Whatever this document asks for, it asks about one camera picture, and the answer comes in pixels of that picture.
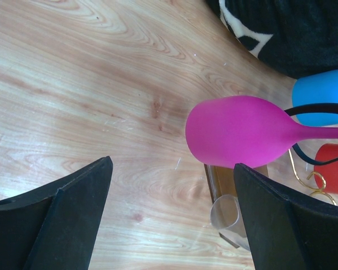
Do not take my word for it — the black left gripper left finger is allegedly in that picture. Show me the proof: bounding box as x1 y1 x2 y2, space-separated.
0 156 113 269

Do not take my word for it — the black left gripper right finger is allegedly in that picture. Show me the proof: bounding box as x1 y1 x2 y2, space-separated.
234 164 338 269

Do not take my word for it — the red wine glass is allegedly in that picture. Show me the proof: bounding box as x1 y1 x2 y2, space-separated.
314 143 338 194

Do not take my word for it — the pink wine glass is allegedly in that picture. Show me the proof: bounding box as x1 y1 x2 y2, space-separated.
185 96 338 168

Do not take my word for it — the blue wine glass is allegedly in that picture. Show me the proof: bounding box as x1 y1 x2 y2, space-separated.
292 70 338 127

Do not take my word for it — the clear wine glass near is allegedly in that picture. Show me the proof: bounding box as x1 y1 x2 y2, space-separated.
210 195 250 251

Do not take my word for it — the black floral pillow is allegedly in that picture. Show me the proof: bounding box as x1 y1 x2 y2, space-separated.
206 1 338 79

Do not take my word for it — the gold wire wine glass rack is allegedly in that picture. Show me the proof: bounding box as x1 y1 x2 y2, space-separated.
204 102 338 250

